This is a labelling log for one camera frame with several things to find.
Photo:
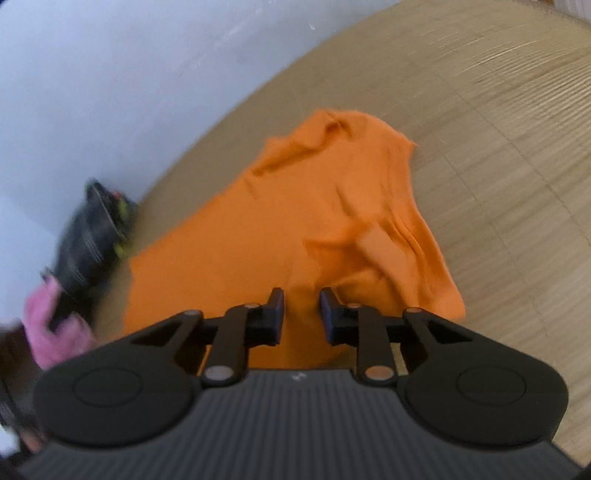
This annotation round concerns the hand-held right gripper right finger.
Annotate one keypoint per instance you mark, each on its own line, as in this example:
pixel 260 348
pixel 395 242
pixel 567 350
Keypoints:
pixel 327 318

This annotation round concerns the dark plaid folded garment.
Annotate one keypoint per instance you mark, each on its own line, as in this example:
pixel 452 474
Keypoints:
pixel 87 249

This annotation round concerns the pink garment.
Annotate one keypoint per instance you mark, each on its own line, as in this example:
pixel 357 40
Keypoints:
pixel 51 332

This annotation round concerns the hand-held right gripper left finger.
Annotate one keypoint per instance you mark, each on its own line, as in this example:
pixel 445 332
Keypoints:
pixel 277 318

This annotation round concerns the orange t-shirt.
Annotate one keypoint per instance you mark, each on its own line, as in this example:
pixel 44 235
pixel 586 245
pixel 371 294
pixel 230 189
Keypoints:
pixel 286 221

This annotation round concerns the yellow-green folded garment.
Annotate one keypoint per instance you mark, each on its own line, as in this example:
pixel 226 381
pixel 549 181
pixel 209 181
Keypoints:
pixel 122 217

